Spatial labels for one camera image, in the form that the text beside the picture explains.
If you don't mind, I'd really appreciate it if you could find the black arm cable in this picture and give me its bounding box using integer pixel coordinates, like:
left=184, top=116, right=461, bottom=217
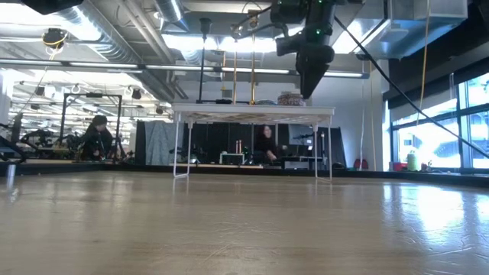
left=332, top=15, right=489, bottom=160

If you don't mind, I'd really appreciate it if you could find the yellow hanging cable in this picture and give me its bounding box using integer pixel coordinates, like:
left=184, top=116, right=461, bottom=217
left=419, top=0, right=431, bottom=115

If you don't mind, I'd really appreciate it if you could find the green bottle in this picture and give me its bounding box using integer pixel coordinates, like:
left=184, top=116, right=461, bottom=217
left=406, top=151, right=420, bottom=172

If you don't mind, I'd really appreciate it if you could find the person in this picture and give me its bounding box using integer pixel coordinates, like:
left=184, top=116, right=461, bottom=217
left=254, top=125, right=283, bottom=165
left=78, top=114, right=115, bottom=161

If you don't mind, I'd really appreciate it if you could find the white wire shelf rack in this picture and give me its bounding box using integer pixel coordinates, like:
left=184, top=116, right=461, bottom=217
left=170, top=102, right=335, bottom=181

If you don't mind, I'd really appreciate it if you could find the black cable reel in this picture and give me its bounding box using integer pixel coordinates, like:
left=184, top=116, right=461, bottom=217
left=41, top=27, right=70, bottom=50

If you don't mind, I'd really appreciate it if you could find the grey curtain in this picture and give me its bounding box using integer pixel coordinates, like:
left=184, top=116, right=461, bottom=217
left=144, top=121, right=176, bottom=167

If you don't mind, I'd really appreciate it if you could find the small white rack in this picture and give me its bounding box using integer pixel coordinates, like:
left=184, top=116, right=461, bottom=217
left=219, top=152, right=246, bottom=166

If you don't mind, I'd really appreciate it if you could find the small metal post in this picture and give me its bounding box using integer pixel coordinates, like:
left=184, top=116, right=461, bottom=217
left=5, top=161, right=18, bottom=185

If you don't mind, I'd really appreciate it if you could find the black candlestick holder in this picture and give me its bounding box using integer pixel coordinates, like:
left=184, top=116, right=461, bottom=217
left=196, top=17, right=213, bottom=105

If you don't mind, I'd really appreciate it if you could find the black stand frame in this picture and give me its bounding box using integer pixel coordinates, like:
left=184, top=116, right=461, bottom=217
left=59, top=92, right=123, bottom=156

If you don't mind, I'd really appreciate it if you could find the large window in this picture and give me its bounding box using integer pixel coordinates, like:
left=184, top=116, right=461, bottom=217
left=389, top=72, right=489, bottom=171

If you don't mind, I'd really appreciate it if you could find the short gold candlestick holder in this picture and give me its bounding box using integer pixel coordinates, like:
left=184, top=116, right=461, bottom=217
left=246, top=9, right=261, bottom=105

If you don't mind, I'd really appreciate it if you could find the black aluminium table frame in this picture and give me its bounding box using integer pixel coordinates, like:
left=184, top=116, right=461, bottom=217
left=0, top=160, right=489, bottom=189

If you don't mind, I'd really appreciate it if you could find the thin black bar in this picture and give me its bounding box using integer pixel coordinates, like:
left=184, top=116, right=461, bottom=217
left=196, top=99, right=252, bottom=105

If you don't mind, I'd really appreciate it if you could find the purple glitter round candle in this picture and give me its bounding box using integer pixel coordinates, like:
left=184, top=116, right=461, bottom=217
left=277, top=91, right=305, bottom=107

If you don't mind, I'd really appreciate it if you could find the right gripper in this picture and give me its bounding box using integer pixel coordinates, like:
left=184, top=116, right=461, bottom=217
left=270, top=0, right=337, bottom=99

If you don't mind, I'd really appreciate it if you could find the silver ventilation duct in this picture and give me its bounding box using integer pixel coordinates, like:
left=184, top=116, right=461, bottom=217
left=332, top=0, right=469, bottom=61

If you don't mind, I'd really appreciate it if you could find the long ceiling light bar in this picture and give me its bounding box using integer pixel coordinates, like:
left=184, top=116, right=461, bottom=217
left=0, top=58, right=371, bottom=80

